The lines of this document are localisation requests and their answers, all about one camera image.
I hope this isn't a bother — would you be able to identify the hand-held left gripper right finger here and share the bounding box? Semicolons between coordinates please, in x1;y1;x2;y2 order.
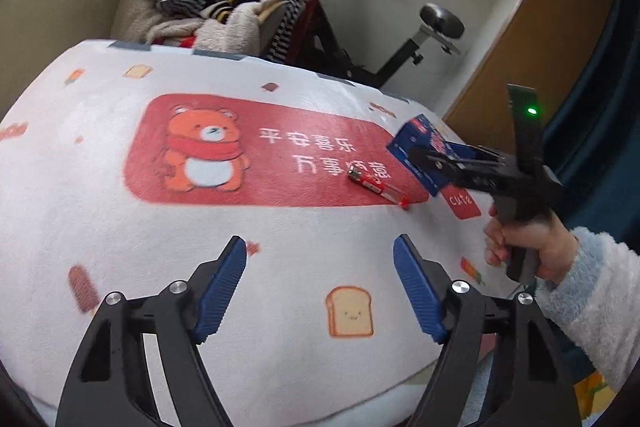
392;234;584;427

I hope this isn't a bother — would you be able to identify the red lighter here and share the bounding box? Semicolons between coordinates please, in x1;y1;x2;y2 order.
348;167;412;210

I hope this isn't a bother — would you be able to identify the dark blue curtain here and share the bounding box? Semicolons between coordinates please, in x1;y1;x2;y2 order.
542;0;640;254

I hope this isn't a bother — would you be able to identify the red cloth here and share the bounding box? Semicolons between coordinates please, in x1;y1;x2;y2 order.
297;0;324;52

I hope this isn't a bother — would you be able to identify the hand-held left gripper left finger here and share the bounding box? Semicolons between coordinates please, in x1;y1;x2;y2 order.
55;235;248;427

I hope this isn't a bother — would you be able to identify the yellow printed cloth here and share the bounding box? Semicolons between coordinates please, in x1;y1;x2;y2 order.
572;371;617;419

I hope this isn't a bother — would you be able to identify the beige fleece blanket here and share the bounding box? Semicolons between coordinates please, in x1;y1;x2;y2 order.
111;0;321;58

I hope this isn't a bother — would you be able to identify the blue cardboard box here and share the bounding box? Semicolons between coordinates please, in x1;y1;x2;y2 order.
386;114;482;196

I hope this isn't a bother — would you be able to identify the white printed table mat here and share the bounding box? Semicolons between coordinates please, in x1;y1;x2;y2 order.
0;39;507;427

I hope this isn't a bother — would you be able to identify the person's right forearm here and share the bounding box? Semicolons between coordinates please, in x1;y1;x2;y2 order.
537;227;640;389

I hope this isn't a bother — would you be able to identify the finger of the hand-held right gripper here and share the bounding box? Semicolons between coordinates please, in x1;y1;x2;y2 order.
410;146;470;184
467;145;507;160

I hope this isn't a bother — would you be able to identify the person's right hand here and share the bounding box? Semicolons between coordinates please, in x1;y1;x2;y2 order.
483;209;581;284

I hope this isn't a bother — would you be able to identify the wooden door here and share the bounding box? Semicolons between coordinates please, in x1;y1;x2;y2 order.
442;0;619;134

